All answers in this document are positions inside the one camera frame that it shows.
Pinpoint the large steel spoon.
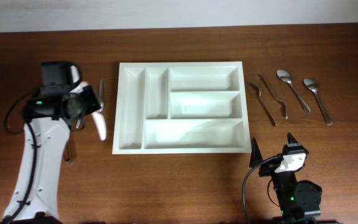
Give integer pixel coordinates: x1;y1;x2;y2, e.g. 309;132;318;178
276;70;311;114
303;78;333;126

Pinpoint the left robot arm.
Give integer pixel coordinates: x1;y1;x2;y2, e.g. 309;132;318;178
2;61;107;223

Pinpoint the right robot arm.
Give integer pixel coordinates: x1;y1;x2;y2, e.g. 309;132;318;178
249;133;323;223

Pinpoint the pink plastic knife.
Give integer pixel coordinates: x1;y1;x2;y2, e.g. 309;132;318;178
91;111;107;141

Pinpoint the small steel teaspoon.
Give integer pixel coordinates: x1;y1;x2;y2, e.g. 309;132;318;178
76;119;81;129
98;80;104;113

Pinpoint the white plastic cutlery tray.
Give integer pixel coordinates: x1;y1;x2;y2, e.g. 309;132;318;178
112;62;251;154

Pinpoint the steel fork left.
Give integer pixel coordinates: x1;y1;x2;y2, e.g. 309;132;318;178
248;81;277;127

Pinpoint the large steel spoon left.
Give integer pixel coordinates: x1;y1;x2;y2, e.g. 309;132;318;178
276;70;311;114

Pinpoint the steel fork right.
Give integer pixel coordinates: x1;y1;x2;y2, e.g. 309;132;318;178
258;73;288;119

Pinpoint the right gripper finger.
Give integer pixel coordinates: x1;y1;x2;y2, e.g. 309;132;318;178
249;137;263;168
287;133;300;145

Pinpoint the large steel spoon right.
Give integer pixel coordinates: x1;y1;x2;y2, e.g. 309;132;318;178
303;78;333;126

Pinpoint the steel fork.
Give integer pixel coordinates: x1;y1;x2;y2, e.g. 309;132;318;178
258;73;288;119
248;81;277;127

